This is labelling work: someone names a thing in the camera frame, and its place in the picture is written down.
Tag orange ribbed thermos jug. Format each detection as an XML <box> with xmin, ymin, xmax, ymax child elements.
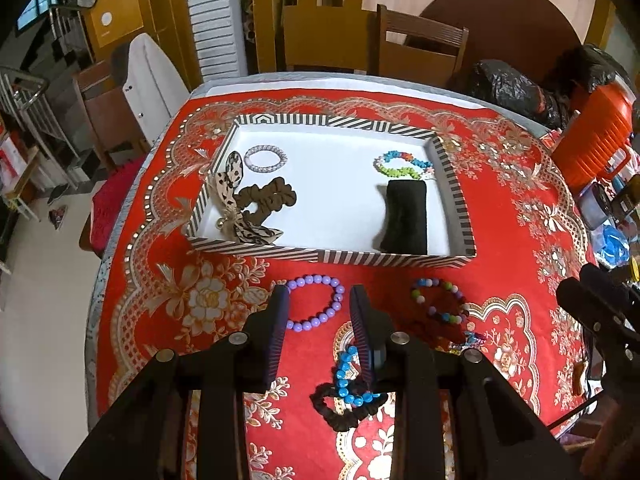
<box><xmin>551</xmin><ymin>82</ymin><xmax>632</xmax><ymax>195</ymax></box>

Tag grey lidded cup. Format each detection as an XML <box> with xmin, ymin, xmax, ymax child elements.
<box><xmin>577</xmin><ymin>181</ymin><xmax>612</xmax><ymax>231</ymax></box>

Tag black fabric pouch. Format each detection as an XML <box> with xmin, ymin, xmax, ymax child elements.
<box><xmin>380</xmin><ymin>180</ymin><xmax>427</xmax><ymax>255</ymax></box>

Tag black plastic bag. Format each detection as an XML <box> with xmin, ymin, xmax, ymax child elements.
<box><xmin>466</xmin><ymin>60</ymin><xmax>570</xmax><ymax>130</ymax></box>

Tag leopard print bow scrunchie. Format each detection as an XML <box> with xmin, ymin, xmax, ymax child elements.
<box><xmin>207</xmin><ymin>151</ymin><xmax>283</xmax><ymax>246</ymax></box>

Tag brown striped scrunchie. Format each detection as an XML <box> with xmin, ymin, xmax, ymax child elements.
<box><xmin>234</xmin><ymin>177</ymin><xmax>297</xmax><ymax>226</ymax></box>

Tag colourful flower bead bracelet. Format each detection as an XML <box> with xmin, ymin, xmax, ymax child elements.
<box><xmin>373</xmin><ymin>148</ymin><xmax>436</xmax><ymax>181</ymax></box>

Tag red floral tablecloth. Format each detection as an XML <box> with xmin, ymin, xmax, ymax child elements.
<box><xmin>90</xmin><ymin>89</ymin><xmax>592</xmax><ymax>479</ymax></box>

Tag pastel multicolour bead bracelet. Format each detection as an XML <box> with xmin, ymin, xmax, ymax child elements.
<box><xmin>410</xmin><ymin>276</ymin><xmax>472</xmax><ymax>328</ymax></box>

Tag purple bead bracelet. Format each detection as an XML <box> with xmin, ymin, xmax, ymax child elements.
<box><xmin>282</xmin><ymin>273</ymin><xmax>347</xmax><ymax>334</ymax></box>

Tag wooden chair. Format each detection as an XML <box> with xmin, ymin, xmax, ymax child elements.
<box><xmin>372</xmin><ymin>4</ymin><xmax>469</xmax><ymax>88</ymax></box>

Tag lilac white bead bracelet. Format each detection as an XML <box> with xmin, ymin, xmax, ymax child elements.
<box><xmin>243</xmin><ymin>143</ymin><xmax>290</xmax><ymax>175</ymax></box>

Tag small colourful hair clips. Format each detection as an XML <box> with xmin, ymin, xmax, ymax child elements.
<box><xmin>437</xmin><ymin>330</ymin><xmax>487</xmax><ymax>356</ymax></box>

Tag blue bead bracelet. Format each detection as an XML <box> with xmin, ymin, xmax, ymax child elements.
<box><xmin>333</xmin><ymin>343</ymin><xmax>388</xmax><ymax>409</ymax></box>

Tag striped white tray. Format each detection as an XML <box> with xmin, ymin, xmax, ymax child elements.
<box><xmin>186</xmin><ymin>113</ymin><xmax>477</xmax><ymax>268</ymax></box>

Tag black scrunchie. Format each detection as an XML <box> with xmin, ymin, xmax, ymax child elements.
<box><xmin>309</xmin><ymin>377</ymin><xmax>388</xmax><ymax>432</ymax></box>

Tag blue plastic bag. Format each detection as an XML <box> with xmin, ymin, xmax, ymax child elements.
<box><xmin>597</xmin><ymin>224</ymin><xmax>630</xmax><ymax>266</ymax></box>

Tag dark round tabletop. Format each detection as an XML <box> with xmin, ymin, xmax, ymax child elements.
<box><xmin>420</xmin><ymin>0</ymin><xmax>582</xmax><ymax>87</ymax></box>

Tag red cushioned stool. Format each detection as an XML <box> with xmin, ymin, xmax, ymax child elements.
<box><xmin>79</xmin><ymin>156</ymin><xmax>145</xmax><ymax>259</ymax></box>

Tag white louvered door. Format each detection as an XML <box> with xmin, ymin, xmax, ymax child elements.
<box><xmin>186</xmin><ymin>0</ymin><xmax>247</xmax><ymax>81</ymax></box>

